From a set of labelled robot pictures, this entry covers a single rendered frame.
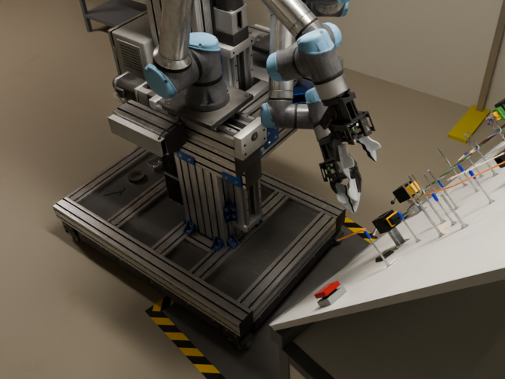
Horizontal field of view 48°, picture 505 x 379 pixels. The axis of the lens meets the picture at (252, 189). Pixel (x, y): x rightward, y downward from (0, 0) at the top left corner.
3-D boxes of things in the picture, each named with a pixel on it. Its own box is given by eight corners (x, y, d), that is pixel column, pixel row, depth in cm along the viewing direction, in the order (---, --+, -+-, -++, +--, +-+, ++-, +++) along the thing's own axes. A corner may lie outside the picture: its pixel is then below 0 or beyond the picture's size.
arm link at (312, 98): (329, 90, 166) (329, 80, 157) (340, 125, 164) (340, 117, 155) (303, 98, 166) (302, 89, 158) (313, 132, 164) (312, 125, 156)
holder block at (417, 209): (407, 216, 187) (390, 191, 188) (430, 205, 176) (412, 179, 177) (398, 222, 185) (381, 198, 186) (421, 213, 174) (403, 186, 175)
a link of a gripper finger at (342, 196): (337, 216, 154) (328, 183, 156) (345, 215, 159) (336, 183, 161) (348, 212, 153) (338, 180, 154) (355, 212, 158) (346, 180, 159)
